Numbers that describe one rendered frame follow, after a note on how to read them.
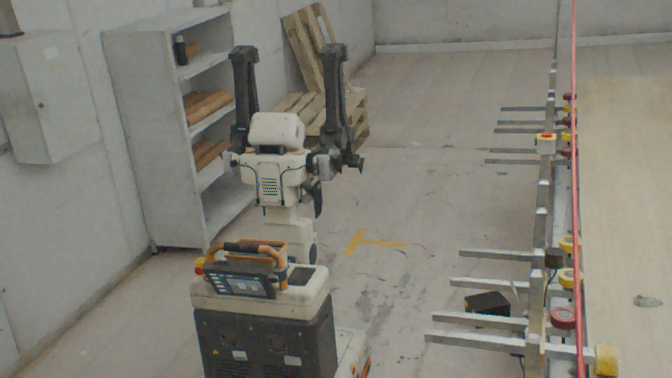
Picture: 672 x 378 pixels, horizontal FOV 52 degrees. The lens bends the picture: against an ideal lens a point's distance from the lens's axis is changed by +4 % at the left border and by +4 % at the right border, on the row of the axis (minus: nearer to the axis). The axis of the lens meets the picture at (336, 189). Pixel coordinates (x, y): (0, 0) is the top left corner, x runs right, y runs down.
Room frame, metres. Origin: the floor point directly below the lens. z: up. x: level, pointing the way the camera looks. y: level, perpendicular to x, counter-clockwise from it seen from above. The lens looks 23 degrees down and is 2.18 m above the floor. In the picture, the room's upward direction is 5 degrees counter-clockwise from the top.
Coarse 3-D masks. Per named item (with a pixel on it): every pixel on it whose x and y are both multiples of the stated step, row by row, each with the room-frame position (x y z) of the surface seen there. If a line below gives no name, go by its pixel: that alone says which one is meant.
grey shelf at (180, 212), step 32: (128, 32) 4.14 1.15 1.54; (160, 32) 4.07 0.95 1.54; (192, 32) 5.01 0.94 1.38; (224, 32) 4.92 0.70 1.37; (128, 64) 4.16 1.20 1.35; (160, 64) 4.08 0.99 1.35; (192, 64) 4.48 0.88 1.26; (224, 64) 4.93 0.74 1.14; (128, 96) 4.17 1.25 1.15; (160, 96) 4.10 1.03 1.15; (128, 128) 4.20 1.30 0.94; (160, 128) 4.11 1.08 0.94; (192, 128) 4.21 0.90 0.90; (224, 128) 4.96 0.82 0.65; (160, 160) 4.13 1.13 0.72; (192, 160) 4.07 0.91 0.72; (160, 192) 4.15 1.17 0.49; (192, 192) 4.07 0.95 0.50; (224, 192) 4.90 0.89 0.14; (160, 224) 4.16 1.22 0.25; (192, 224) 4.08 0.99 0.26; (224, 224) 4.33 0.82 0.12
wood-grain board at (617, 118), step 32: (608, 96) 4.01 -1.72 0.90; (640, 96) 3.94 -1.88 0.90; (608, 128) 3.45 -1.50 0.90; (640, 128) 3.40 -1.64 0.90; (608, 160) 3.01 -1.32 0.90; (640, 160) 2.97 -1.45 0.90; (608, 192) 2.65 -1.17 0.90; (640, 192) 2.63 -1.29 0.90; (608, 224) 2.36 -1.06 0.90; (640, 224) 2.34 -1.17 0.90; (608, 256) 2.12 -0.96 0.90; (640, 256) 2.11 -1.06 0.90; (608, 288) 1.92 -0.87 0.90; (640, 288) 1.91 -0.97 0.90; (608, 320) 1.75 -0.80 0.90; (640, 320) 1.74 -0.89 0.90; (640, 352) 1.59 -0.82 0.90
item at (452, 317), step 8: (440, 312) 1.91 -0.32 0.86; (448, 312) 1.91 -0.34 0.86; (456, 312) 1.91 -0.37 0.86; (464, 312) 1.90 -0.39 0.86; (432, 320) 1.91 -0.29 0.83; (440, 320) 1.90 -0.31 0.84; (448, 320) 1.89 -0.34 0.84; (456, 320) 1.88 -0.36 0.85; (464, 320) 1.87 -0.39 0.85; (472, 320) 1.87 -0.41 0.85; (480, 320) 1.86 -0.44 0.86; (488, 320) 1.85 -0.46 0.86; (496, 320) 1.84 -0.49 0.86; (504, 320) 1.84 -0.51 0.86; (512, 320) 1.84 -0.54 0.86; (520, 320) 1.83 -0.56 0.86; (504, 328) 1.83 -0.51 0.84; (512, 328) 1.82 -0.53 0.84; (520, 328) 1.82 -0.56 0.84; (552, 328) 1.78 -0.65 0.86; (560, 336) 1.77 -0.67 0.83; (568, 336) 1.77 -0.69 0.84
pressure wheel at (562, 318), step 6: (552, 312) 1.80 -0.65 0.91; (558, 312) 1.80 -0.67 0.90; (564, 312) 1.79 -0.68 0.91; (570, 312) 1.79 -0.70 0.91; (552, 318) 1.78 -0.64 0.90; (558, 318) 1.77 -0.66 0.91; (564, 318) 1.76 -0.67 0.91; (570, 318) 1.76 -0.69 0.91; (552, 324) 1.78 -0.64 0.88; (558, 324) 1.76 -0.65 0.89; (564, 324) 1.75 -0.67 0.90; (570, 324) 1.75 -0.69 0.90; (564, 342) 1.78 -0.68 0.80
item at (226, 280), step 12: (204, 264) 2.31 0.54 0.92; (216, 264) 2.32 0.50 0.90; (216, 276) 2.22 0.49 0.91; (228, 276) 2.20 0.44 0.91; (240, 276) 2.18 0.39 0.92; (252, 276) 2.16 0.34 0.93; (264, 276) 2.15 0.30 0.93; (276, 276) 2.20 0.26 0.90; (216, 288) 2.27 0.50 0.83; (228, 288) 2.25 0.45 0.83; (240, 288) 2.22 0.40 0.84; (252, 288) 2.20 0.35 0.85; (264, 288) 2.18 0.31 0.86
